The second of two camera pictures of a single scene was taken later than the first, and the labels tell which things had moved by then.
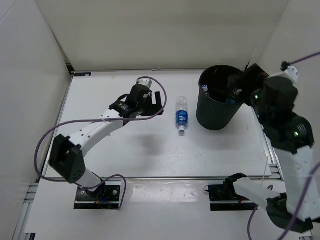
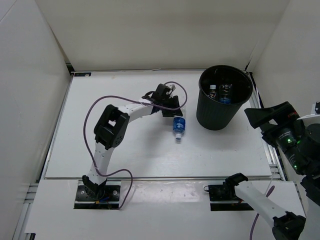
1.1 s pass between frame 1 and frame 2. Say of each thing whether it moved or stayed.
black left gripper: moved
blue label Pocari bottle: moved
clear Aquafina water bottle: moved
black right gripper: moved
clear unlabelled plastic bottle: moved
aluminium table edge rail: stayed
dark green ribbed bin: stayed
